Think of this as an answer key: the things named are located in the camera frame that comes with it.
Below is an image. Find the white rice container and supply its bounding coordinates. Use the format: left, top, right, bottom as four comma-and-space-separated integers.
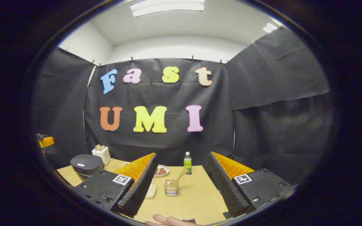
145, 184, 157, 199

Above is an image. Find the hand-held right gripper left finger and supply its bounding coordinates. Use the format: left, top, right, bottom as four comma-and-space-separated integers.
74, 153, 158, 218

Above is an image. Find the long ceiling light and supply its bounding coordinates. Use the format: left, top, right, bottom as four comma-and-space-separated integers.
130, 0, 205, 18

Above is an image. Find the white toaster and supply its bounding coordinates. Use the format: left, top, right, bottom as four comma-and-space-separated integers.
92, 146, 111, 166

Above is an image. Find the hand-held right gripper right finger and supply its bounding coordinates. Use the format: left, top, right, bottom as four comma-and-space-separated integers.
207, 152, 296, 219

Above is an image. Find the small ceiling light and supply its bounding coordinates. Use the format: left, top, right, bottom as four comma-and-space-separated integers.
262, 23, 278, 34

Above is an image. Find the wooden spoon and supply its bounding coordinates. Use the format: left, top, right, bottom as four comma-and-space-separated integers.
168, 169, 189, 189

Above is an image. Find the white round plate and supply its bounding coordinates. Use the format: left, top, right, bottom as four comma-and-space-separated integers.
153, 165, 170, 178

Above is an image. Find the black silver rice cooker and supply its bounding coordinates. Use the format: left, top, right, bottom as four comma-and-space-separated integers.
70, 154, 105, 181

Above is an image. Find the clear chopstick holder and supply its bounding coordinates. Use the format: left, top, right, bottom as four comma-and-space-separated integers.
164, 180, 179, 197

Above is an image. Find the black backdrop cloth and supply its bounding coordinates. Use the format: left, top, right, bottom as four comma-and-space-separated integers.
32, 27, 334, 186

